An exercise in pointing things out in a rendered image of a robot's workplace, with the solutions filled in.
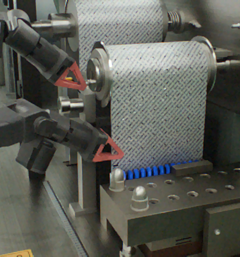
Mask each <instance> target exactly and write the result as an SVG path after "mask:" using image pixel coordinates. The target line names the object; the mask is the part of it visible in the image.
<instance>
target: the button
mask: <svg viewBox="0 0 240 257"><path fill-rule="evenodd" d="M0 257H33V254H32V252H31V250H30V249H28V250H23V251H18V252H14V253H10V254H5V255H0Z"/></svg>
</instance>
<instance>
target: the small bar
mask: <svg viewBox="0 0 240 257"><path fill-rule="evenodd" d="M209 171H212V162H210V161H208V160H206V161H196V162H190V163H184V164H180V165H174V166H172V167H171V173H172V174H174V175H175V176H184V175H189V174H194V173H200V172H209Z"/></svg>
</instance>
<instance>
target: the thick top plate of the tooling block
mask: <svg viewBox="0 0 240 257"><path fill-rule="evenodd" d="M125 185H126V190H124V191H122V192H113V191H111V190H110V189H109V186H110V183H107V184H102V185H100V209H101V210H102V212H103V213H104V215H105V216H106V217H107V219H108V221H109V222H110V224H112V226H113V228H114V229H115V230H116V232H117V234H118V235H119V236H120V237H121V239H122V241H123V242H124V243H125V245H126V246H127V247H130V246H137V245H140V244H144V243H149V242H153V241H159V240H164V239H168V238H171V237H176V236H182V235H186V234H190V233H194V232H199V231H203V227H204V211H205V209H208V208H213V207H218V206H221V205H229V204H234V203H239V202H240V162H234V163H228V164H224V165H218V166H213V167H212V171H209V172H200V173H194V174H189V175H184V176H175V175H174V174H172V173H167V174H161V175H157V176H148V177H142V178H136V179H132V180H127V181H125ZM136 186H143V187H144V188H145V189H146V192H147V196H148V204H149V209H148V210H147V211H144V212H136V211H133V210H132V209H131V208H130V205H131V200H132V197H133V190H134V188H135V187H136Z"/></svg>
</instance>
